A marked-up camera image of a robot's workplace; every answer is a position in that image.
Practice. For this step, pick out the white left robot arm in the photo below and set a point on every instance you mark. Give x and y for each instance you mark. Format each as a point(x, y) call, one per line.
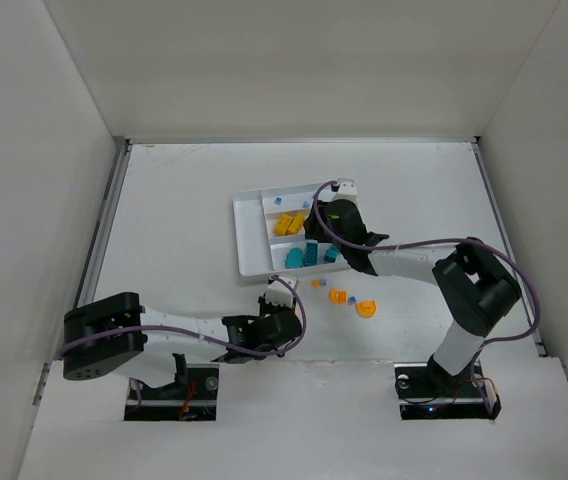
point(120, 335)

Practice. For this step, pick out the orange half-round lego piece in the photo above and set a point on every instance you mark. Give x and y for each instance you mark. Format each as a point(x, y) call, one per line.
point(366, 309)

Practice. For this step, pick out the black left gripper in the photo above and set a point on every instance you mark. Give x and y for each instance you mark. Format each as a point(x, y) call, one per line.
point(268, 307)

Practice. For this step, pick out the white divided plastic tray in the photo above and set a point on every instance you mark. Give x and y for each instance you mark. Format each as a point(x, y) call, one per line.
point(260, 250)

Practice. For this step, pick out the orange round lego piece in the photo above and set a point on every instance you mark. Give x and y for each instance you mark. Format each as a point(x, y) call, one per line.
point(337, 296)

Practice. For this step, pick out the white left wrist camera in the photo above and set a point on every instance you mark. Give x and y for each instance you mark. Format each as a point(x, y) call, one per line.
point(280, 291)

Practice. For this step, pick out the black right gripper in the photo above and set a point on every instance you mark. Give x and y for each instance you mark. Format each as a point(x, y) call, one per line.
point(319, 230)

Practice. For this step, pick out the teal long duplo brick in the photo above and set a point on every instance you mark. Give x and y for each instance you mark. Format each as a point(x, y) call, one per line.
point(310, 254)

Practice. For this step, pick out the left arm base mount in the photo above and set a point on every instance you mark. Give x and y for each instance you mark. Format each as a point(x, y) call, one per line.
point(190, 397)

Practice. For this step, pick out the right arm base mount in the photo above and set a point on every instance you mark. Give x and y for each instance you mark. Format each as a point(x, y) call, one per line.
point(473, 396)

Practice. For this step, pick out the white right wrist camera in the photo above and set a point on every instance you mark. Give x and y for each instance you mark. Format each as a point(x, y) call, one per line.
point(345, 189)

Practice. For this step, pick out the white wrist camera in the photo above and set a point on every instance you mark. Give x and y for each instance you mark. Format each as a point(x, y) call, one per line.
point(280, 291)
point(345, 189)

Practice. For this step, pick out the teal rounded duplo block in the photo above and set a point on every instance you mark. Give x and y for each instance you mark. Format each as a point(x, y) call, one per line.
point(295, 258)

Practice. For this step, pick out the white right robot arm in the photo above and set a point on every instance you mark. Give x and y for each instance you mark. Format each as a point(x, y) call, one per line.
point(476, 287)

